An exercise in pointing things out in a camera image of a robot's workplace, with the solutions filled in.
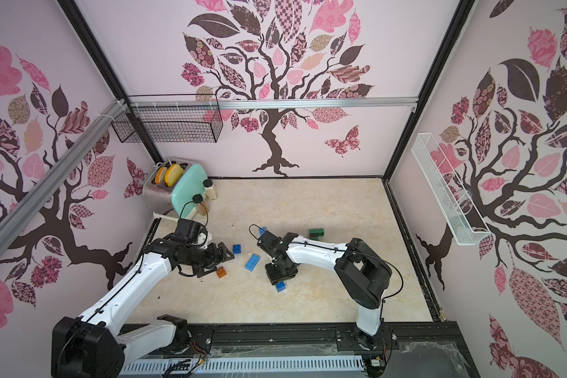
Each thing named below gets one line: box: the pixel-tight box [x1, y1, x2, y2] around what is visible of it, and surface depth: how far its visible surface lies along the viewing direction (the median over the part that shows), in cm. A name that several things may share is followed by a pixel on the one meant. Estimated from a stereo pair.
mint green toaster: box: [143, 157, 208, 220], surface depth 97 cm
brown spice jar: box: [192, 193, 210, 216], surface depth 103 cm
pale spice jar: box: [202, 178, 218, 201], surface depth 109 cm
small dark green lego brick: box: [308, 227, 325, 240], surface depth 100 cm
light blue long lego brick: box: [244, 253, 261, 272], surface depth 92 cm
